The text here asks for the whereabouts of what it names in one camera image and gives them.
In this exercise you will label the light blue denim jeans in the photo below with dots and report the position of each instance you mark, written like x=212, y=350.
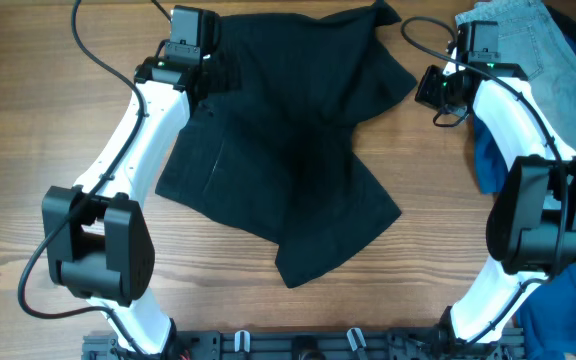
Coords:
x=529, y=37

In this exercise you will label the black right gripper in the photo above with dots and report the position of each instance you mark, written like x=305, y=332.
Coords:
x=431, y=91

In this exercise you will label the black shorts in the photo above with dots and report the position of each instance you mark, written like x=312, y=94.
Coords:
x=273, y=156

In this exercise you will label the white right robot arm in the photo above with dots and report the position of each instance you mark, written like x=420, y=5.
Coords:
x=531, y=230

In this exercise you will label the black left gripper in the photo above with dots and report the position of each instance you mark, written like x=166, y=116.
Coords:
x=212, y=61

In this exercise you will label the blue garment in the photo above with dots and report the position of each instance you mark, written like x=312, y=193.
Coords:
x=548, y=316

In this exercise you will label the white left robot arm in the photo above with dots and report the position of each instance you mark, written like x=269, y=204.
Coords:
x=100, y=248

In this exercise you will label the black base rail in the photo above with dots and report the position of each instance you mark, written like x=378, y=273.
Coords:
x=397, y=343

